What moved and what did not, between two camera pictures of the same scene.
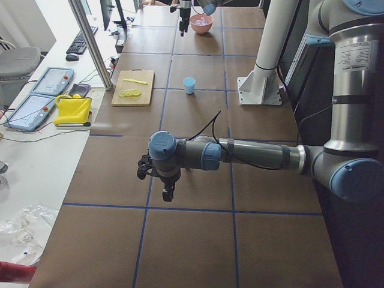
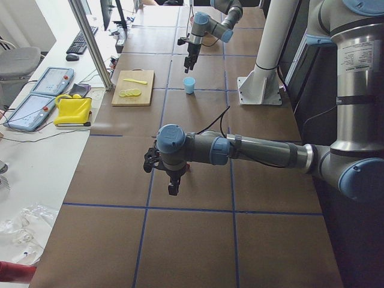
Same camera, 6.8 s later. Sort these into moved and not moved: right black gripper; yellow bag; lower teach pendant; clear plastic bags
Moved: right black gripper
Not moved: yellow bag; clear plastic bags; lower teach pendant
